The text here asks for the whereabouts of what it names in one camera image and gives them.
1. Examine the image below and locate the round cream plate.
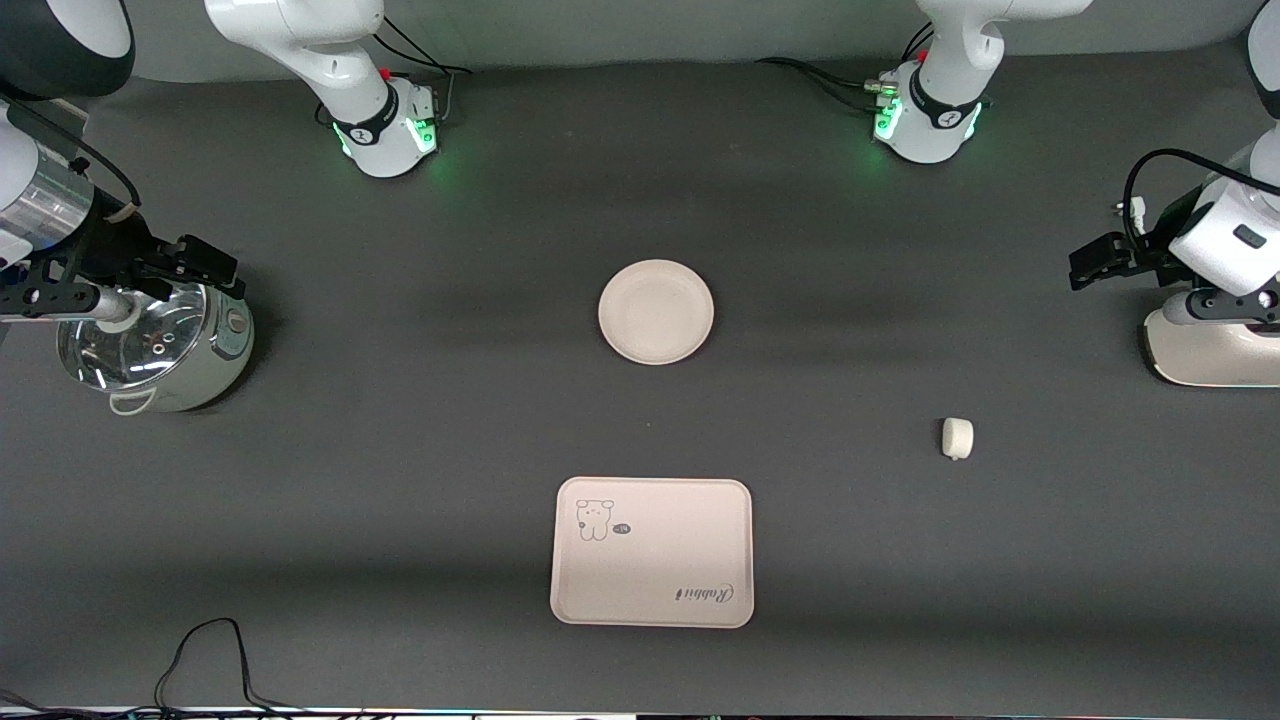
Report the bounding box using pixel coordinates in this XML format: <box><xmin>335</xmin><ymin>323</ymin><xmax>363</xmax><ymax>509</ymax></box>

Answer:
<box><xmin>598</xmin><ymin>259</ymin><xmax>716</xmax><ymax>366</ymax></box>

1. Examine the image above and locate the cream rectangular tray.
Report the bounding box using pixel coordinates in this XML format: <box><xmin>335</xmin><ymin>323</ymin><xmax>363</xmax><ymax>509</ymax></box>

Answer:
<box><xmin>549</xmin><ymin>476</ymin><xmax>755</xmax><ymax>629</ymax></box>

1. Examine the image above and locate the pale green electric pot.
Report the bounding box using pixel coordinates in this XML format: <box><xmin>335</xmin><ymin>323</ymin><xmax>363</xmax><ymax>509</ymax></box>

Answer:
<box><xmin>57</xmin><ymin>282</ymin><xmax>255</xmax><ymax>416</ymax></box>

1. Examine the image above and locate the glass pot lid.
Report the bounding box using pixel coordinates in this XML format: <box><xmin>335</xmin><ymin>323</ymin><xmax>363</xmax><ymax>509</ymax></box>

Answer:
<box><xmin>57</xmin><ymin>283</ymin><xmax>209</xmax><ymax>392</ymax></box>

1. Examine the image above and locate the cream toaster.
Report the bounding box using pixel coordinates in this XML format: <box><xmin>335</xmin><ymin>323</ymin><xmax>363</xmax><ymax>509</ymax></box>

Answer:
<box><xmin>1142</xmin><ymin>305</ymin><xmax>1280</xmax><ymax>388</ymax></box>

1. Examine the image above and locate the black right arm base cable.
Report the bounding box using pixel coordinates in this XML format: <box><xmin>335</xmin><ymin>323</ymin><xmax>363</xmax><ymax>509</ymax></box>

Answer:
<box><xmin>372</xmin><ymin>14</ymin><xmax>473</xmax><ymax>123</ymax></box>

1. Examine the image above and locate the black arm base cable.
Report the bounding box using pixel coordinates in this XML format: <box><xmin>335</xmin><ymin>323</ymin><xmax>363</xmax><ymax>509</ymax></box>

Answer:
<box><xmin>755</xmin><ymin>22</ymin><xmax>936</xmax><ymax>117</ymax></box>
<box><xmin>372</xmin><ymin>14</ymin><xmax>473</xmax><ymax>123</ymax></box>

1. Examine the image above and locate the black left arm base cable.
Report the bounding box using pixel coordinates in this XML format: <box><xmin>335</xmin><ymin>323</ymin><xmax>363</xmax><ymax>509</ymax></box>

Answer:
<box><xmin>755</xmin><ymin>22</ymin><xmax>936</xmax><ymax>117</ymax></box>

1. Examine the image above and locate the black loose table cable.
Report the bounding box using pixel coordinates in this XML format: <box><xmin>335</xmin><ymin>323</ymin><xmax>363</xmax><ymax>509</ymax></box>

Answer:
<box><xmin>0</xmin><ymin>617</ymin><xmax>321</xmax><ymax>719</ymax></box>

